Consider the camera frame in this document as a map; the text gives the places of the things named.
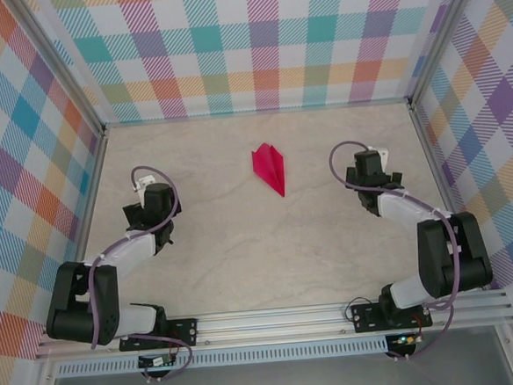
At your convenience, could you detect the pink paper sheet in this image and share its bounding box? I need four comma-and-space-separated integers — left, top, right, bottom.
250, 142, 289, 200

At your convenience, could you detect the perforated metal cable tray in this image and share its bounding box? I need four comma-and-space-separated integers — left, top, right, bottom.
56, 340, 390, 377

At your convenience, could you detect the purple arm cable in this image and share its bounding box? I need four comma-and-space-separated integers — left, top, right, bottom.
78, 163, 196, 385
327, 133, 467, 367

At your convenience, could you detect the black round cable mount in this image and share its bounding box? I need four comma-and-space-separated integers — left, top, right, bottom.
141, 366, 174, 384
384, 346, 413, 361

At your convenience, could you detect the aluminium frame post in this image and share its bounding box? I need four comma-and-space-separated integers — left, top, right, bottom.
7, 0, 106, 140
401, 0, 491, 104

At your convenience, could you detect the long aluminium base rail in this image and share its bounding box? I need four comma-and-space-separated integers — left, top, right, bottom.
33, 291, 513, 361

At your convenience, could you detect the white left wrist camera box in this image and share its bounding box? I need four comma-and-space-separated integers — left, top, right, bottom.
131, 174, 158, 194

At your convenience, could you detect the red base wire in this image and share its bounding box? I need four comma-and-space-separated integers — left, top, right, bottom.
167, 327, 184, 356
410, 314, 427, 338

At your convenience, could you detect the red right base wire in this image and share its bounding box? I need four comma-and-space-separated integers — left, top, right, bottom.
410, 314, 427, 338

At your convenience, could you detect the aluminium side frame rail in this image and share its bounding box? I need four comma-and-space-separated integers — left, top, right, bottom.
48, 126, 122, 326
408, 98, 484, 294

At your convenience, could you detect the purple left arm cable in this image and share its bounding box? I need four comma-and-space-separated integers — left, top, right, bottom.
78, 163, 196, 385

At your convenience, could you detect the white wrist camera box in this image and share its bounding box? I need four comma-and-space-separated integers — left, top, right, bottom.
365, 144, 390, 164
131, 174, 158, 194

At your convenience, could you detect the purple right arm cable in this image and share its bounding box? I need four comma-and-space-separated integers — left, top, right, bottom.
327, 133, 467, 367

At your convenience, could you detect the aluminium rear frame rail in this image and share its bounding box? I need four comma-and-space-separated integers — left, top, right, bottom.
101, 96, 414, 128

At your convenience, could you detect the red left base wire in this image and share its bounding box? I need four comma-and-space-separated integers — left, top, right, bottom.
167, 327, 184, 356

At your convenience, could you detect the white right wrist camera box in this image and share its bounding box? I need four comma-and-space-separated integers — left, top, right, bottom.
365, 144, 390, 164

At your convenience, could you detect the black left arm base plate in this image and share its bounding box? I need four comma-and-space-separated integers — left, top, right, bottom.
118, 317, 201, 352

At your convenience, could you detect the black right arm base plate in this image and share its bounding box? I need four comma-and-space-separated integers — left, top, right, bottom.
350, 296, 434, 334

